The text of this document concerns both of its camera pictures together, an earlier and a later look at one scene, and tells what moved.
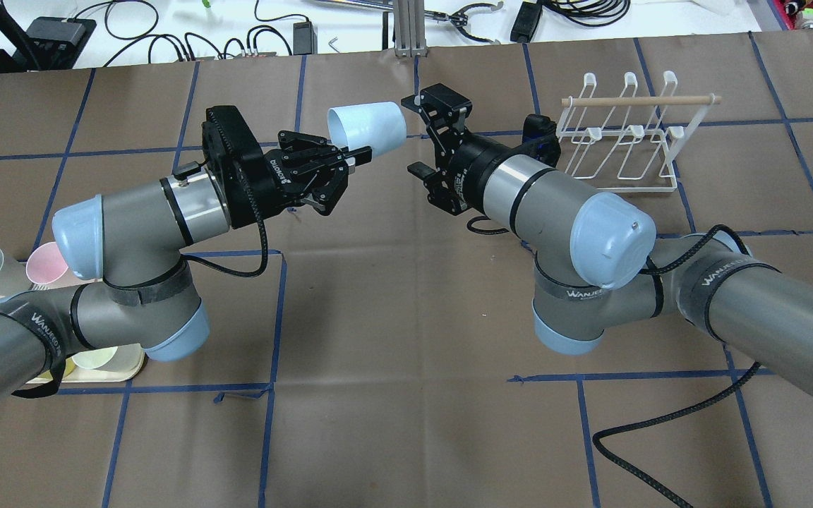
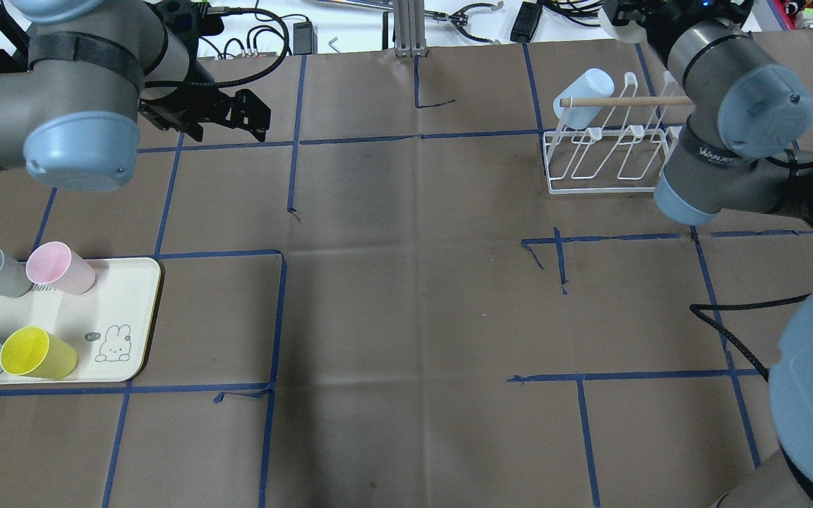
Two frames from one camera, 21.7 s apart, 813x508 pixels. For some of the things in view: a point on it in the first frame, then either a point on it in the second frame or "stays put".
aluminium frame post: (409, 29) stays put
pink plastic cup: (46, 263) stays put
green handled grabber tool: (458, 20) stays put
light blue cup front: (380, 125) -> (593, 82)
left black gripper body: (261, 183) -> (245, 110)
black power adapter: (526, 22) stays put
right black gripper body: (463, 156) -> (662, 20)
